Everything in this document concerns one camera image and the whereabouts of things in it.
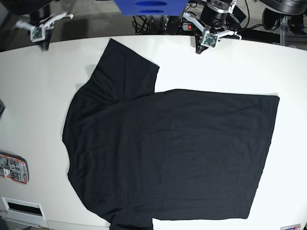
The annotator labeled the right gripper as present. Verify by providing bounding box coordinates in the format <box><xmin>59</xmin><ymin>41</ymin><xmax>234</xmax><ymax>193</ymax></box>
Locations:
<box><xmin>16</xmin><ymin>11</ymin><xmax>73</xmax><ymax>51</ymax></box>

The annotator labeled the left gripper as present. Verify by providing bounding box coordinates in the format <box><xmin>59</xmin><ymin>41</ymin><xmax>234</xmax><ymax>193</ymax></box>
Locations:
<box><xmin>182</xmin><ymin>13</ymin><xmax>242</xmax><ymax>54</ymax></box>

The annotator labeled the black T-shirt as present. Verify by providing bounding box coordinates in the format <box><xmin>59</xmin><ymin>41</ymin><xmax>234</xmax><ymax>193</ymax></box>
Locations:
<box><xmin>62</xmin><ymin>40</ymin><xmax>280</xmax><ymax>230</ymax></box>

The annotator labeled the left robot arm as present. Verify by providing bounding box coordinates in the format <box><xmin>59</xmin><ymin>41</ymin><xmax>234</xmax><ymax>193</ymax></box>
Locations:
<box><xmin>182</xmin><ymin>0</ymin><xmax>242</xmax><ymax>54</ymax></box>

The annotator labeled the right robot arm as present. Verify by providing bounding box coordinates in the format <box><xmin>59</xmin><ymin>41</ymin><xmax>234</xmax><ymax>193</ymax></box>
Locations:
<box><xmin>1</xmin><ymin>0</ymin><xmax>74</xmax><ymax>51</ymax></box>

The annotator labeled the dark object at left edge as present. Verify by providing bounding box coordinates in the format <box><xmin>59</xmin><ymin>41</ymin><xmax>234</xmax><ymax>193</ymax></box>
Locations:
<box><xmin>0</xmin><ymin>100</ymin><xmax>5</xmax><ymax>118</ymax></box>

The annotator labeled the blue plastic box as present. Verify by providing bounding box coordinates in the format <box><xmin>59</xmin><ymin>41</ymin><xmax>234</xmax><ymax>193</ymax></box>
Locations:
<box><xmin>114</xmin><ymin>0</ymin><xmax>188</xmax><ymax>16</ymax></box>

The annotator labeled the orange framed device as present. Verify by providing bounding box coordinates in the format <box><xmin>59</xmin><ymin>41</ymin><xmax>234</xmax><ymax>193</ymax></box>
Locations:
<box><xmin>0</xmin><ymin>151</ymin><xmax>29</xmax><ymax>184</ymax></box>

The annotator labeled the sticker at bottom right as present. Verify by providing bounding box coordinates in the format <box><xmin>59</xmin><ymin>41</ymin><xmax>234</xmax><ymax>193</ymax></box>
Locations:
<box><xmin>280</xmin><ymin>224</ymin><xmax>301</xmax><ymax>230</ymax></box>

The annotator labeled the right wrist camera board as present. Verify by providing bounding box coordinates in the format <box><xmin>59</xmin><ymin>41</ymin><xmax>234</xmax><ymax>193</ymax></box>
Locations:
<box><xmin>30</xmin><ymin>26</ymin><xmax>46</xmax><ymax>43</ymax></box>

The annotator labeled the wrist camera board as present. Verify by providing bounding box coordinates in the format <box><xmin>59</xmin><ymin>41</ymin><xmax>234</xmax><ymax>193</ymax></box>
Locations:
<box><xmin>30</xmin><ymin>26</ymin><xmax>46</xmax><ymax>43</ymax></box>
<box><xmin>200</xmin><ymin>31</ymin><xmax>219</xmax><ymax>48</ymax></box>

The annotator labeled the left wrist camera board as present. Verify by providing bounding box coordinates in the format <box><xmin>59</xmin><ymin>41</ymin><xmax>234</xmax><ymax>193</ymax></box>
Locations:
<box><xmin>200</xmin><ymin>31</ymin><xmax>219</xmax><ymax>48</ymax></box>

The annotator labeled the power strip with red switch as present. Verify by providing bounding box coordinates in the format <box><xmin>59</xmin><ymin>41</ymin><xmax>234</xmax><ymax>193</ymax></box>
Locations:
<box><xmin>182</xmin><ymin>23</ymin><xmax>193</xmax><ymax>32</ymax></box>

